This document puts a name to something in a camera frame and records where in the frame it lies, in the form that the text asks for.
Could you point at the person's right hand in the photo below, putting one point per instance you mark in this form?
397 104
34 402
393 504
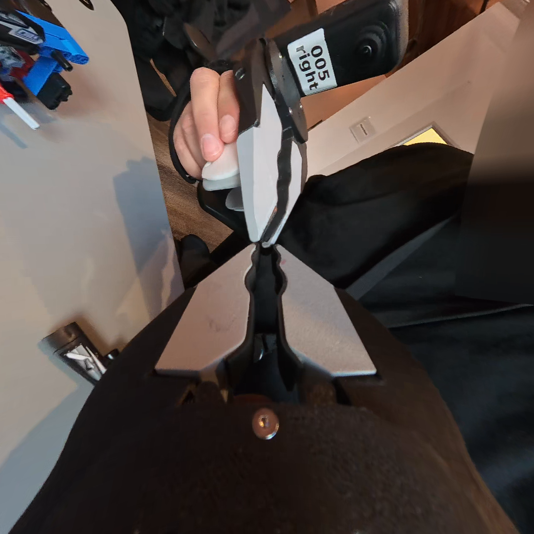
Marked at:
204 117

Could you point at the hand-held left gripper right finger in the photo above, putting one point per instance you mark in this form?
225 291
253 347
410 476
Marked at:
325 329

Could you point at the small white labelled plate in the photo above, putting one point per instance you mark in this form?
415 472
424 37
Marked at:
362 130

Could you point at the toy brick car model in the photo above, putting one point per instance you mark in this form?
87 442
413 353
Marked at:
37 54

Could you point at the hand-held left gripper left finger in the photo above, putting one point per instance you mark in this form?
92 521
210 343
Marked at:
208 325

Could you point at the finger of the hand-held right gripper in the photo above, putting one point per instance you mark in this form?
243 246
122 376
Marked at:
258 167
296 175

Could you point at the person's right forearm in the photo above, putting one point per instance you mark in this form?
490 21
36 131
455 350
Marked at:
246 25

